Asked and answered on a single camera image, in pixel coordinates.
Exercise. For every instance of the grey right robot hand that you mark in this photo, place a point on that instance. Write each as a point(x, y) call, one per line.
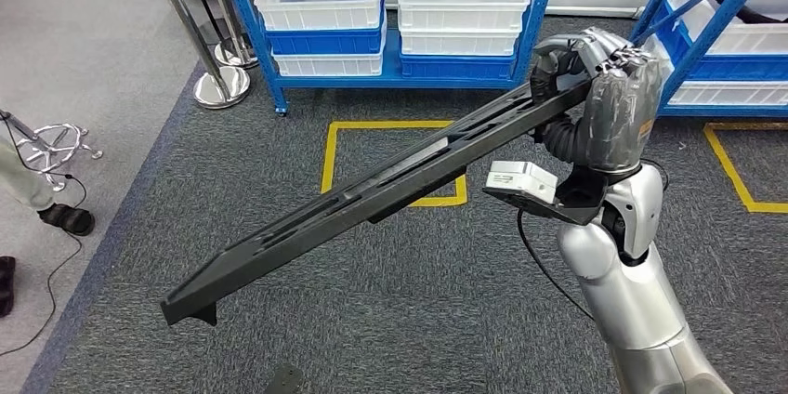
point(622, 114)

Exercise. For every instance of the long black plastic part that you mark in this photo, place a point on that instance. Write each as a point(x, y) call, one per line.
point(209, 283)

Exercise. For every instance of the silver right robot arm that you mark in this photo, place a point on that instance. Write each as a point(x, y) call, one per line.
point(634, 305)

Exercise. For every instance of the yellow floor tape square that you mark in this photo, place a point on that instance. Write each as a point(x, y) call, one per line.
point(329, 157)
point(727, 163)

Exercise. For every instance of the blue plastic bin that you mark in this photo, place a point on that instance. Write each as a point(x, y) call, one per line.
point(739, 68)
point(455, 67)

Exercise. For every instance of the black robot foot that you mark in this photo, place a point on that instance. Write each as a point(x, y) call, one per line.
point(283, 382)

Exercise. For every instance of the chrome star chair base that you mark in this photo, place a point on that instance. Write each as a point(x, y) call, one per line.
point(43, 154)

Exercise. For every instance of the person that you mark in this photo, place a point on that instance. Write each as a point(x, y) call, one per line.
point(21, 182)

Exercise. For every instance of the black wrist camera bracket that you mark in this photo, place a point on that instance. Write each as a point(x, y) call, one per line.
point(572, 206)

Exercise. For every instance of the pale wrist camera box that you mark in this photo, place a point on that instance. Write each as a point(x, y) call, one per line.
point(517, 179)

